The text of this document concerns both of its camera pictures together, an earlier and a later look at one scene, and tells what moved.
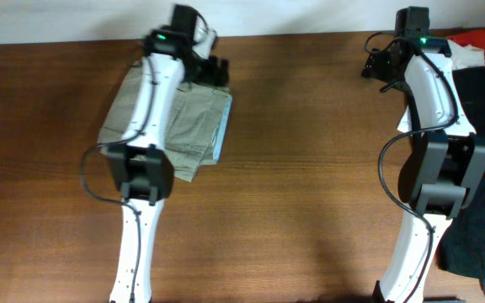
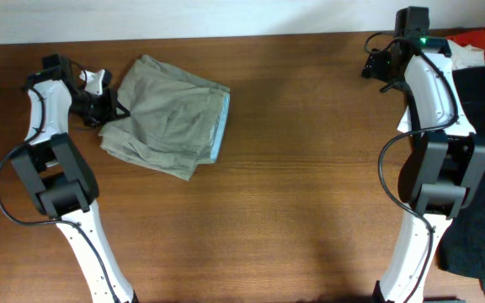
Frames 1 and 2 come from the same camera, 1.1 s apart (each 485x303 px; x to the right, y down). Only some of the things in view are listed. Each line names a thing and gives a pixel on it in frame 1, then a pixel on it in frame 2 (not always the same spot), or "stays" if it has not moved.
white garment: (466, 55) stays
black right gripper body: (380, 63) stays
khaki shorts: (194, 126) stays
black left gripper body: (213, 73) to (95, 108)
